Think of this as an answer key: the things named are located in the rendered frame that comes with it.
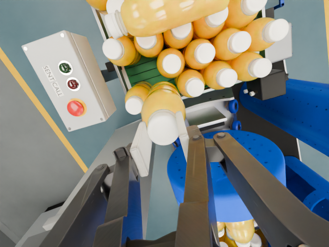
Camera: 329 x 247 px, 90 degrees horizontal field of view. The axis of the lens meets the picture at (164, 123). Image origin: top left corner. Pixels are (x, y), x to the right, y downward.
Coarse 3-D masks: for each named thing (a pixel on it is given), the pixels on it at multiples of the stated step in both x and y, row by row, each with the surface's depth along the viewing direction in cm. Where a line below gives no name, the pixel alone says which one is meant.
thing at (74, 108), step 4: (68, 104) 37; (72, 104) 36; (76, 104) 36; (80, 104) 37; (68, 108) 37; (72, 108) 37; (76, 108) 37; (80, 108) 37; (72, 112) 37; (76, 112) 37; (80, 112) 37
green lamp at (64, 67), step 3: (63, 63) 34; (66, 63) 34; (60, 66) 34; (63, 66) 34; (66, 66) 34; (69, 66) 34; (60, 69) 34; (63, 69) 34; (66, 69) 34; (69, 69) 34; (63, 72) 34; (66, 72) 34; (69, 72) 35
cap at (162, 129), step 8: (160, 112) 20; (152, 120) 19; (160, 120) 19; (168, 120) 19; (176, 120) 20; (152, 128) 19; (160, 128) 19; (168, 128) 19; (176, 128) 19; (152, 136) 20; (160, 136) 20; (168, 136) 20; (176, 136) 20; (160, 144) 20; (168, 144) 20
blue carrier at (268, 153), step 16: (240, 144) 44; (256, 144) 42; (272, 144) 41; (176, 160) 46; (272, 160) 36; (176, 176) 40; (224, 176) 36; (176, 192) 39; (224, 192) 32; (224, 208) 32; (240, 208) 31
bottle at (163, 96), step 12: (156, 84) 34; (168, 84) 32; (156, 96) 23; (168, 96) 23; (180, 96) 29; (144, 108) 23; (156, 108) 22; (168, 108) 22; (180, 108) 23; (144, 120) 23
